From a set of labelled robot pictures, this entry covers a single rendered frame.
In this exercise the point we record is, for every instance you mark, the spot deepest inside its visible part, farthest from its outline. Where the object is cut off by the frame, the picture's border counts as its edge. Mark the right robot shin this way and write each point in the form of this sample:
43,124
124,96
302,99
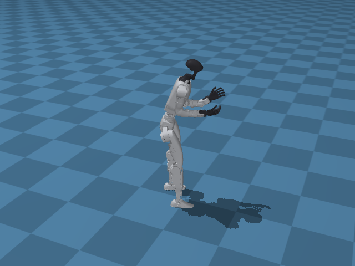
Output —
177,178

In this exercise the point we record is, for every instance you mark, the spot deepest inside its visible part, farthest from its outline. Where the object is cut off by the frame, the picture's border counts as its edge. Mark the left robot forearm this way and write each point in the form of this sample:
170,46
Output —
198,103

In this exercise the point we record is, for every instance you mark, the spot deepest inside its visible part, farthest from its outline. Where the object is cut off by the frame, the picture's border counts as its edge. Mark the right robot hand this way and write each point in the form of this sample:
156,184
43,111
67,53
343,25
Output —
211,112

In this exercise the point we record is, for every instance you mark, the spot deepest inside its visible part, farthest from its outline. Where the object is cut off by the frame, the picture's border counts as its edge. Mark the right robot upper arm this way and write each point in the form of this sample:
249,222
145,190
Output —
180,98

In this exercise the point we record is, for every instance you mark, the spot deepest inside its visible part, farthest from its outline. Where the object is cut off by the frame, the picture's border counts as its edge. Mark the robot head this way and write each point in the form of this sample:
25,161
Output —
193,65

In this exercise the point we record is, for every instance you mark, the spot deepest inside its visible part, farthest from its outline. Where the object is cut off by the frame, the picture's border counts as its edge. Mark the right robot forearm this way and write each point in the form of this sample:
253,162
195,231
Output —
189,113

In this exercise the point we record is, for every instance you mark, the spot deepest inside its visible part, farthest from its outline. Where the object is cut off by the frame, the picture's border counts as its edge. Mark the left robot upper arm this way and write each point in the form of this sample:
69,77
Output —
187,102

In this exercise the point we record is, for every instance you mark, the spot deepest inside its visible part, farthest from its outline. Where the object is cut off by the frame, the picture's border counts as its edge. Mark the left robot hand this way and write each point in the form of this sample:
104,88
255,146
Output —
214,94

